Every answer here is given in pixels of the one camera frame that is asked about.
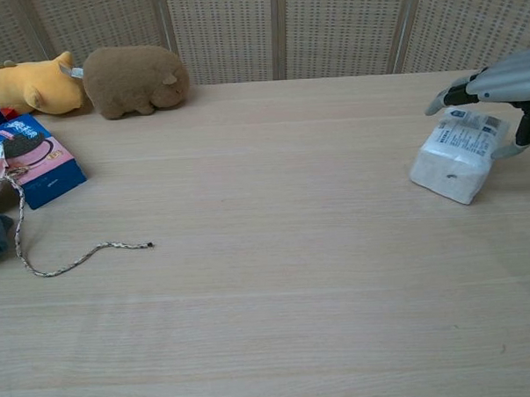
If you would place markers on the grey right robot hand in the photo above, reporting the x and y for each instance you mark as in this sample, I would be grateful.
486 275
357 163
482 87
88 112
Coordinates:
506 80

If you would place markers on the white tissue pack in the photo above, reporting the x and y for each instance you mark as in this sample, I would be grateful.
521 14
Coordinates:
452 164

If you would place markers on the woven bamboo folding screen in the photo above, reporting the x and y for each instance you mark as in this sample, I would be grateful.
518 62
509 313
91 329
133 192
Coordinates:
328 28

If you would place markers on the brown capybara plush toy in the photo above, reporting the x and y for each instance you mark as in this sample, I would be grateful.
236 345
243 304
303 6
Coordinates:
132 81

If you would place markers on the grey plush toy tag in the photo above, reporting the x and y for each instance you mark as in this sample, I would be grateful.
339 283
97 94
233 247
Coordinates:
75 72

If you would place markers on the blue cookie box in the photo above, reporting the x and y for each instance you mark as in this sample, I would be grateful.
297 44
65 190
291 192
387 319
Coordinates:
43 164

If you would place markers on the yellow plush toy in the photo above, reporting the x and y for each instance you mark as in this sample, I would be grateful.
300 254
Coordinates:
31 87

